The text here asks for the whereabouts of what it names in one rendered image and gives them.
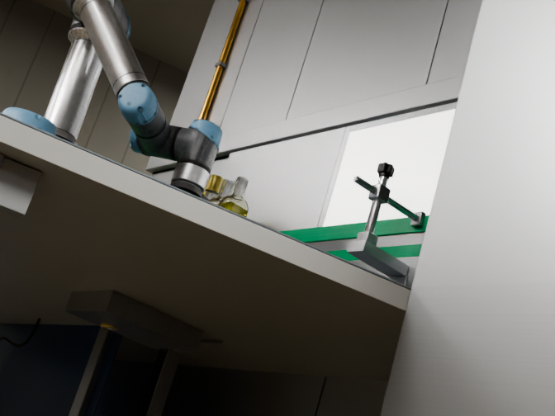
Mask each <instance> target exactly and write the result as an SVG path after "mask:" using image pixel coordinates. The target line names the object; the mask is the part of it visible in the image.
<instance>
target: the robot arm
mask: <svg viewBox="0 0 555 416"><path fill-rule="evenodd" d="M65 2H66V4H67V6H68V8H69V10H70V12H71V13H72V15H73V17H74V20H73V23H72V25H71V27H70V30H69V33H68V38H69V41H70V42H71V46H70V48H69V52H68V54H67V57H66V60H65V61H64V66H63V68H62V70H61V72H60V75H59V78H58V81H57V83H56V85H55V89H54V91H53V94H52V97H51V99H50V103H49V105H48V107H47V109H46V112H45V115H44V117H43V116H40V115H38V114H36V113H35V112H32V111H28V110H25V109H22V108H18V107H8V108H7V109H5V110H4V111H3V112H2V113H3V114H5V115H8V116H10V117H13V118H15V119H17V120H19V121H22V122H25V123H27V124H28V125H32V126H34V127H36V128H38V129H40V130H43V131H45V132H48V133H50V134H52V135H55V136H57V137H60V138H61V139H65V140H67V141H68V142H71V143H73V144H77V143H76V140H77V138H78V134H79V131H80V129H81V127H82V124H83V120H84V117H85V116H86V113H87V110H88V106H89V104H90V101H91V99H92V96H93V93H94V90H95V87H96V85H97V81H98V79H99V76H100V73H101V71H102V67H103V68H104V71H105V73H106V75H107V77H108V80H109V82H110V84H111V86H112V89H113V91H114V93H115V94H116V98H117V101H118V105H119V107H120V110H121V114H122V115H123V116H124V117H125V118H126V120H127V121H128V123H129V125H130V127H131V130H130V147H131V149H132V150H133V151H134V152H136V153H139V154H143V155H145V156H153V157H157V158H165V159H169V160H173V161H178V162H177V165H176V168H175V170H174V172H173V176H172V179H171V184H170V185H171V186H173V187H176V188H178V189H181V190H183V191H186V192H188V193H190V194H193V195H194V196H198V197H200V198H202V199H204V200H206V201H208V200H209V199H208V198H206V197H204V196H203V195H202V193H203V192H204V191H205V188H206V184H207V181H208V178H209V176H210V173H211V169H212V166H213V163H214V161H215V158H216V154H217V151H219V146H220V142H221V137H222V131H221V128H220V127H219V126H218V125H216V124H214V123H213V122H210V121H207V120H203V119H199V120H194V121H192V123H191V124H190V126H189V127H188V128H182V127H178V126H174V125H170V124H169V123H168V121H167V119H166V117H165V115H164V113H163V111H162V109H161V107H160V105H159V103H158V100H157V97H156V96H155V94H154V92H153V90H152V88H151V87H150V85H149V82H148V80H147V78H146V76H145V73H144V71H143V69H142V68H141V66H140V63H139V61H138V59H137V57H136V55H135V52H134V50H133V49H132V47H131V44H130V42H129V40H128V38H129V36H130V20H129V16H128V13H127V11H126V9H125V8H124V7H123V5H122V3H121V0H65Z"/></svg>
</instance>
